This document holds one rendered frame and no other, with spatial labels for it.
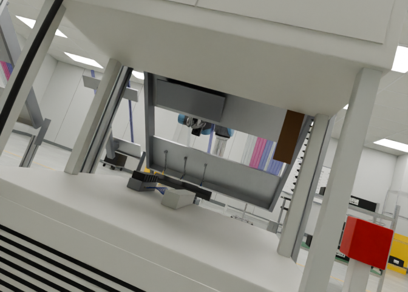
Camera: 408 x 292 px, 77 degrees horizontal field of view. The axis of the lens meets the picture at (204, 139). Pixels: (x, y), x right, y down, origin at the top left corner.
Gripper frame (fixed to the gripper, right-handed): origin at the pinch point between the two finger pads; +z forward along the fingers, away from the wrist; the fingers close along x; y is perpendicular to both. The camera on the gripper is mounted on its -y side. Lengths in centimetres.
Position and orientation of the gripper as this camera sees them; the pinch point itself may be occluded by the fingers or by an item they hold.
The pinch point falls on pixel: (190, 127)
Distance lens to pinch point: 122.3
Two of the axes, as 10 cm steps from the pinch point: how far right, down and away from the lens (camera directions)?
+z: -3.0, 3.4, -8.9
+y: 1.9, -8.9, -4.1
